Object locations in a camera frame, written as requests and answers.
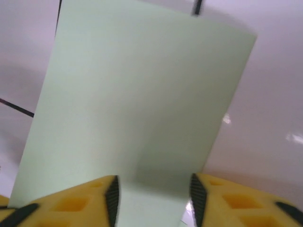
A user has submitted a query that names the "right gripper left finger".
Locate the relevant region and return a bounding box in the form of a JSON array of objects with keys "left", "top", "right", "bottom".
[{"left": 0, "top": 175, "right": 122, "bottom": 227}]

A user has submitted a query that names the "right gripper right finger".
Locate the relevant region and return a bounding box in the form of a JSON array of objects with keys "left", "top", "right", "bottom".
[{"left": 188, "top": 172, "right": 303, "bottom": 227}]

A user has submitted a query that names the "light green paper sheet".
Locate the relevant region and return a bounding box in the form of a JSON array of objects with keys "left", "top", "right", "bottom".
[{"left": 9, "top": 0, "right": 258, "bottom": 227}]

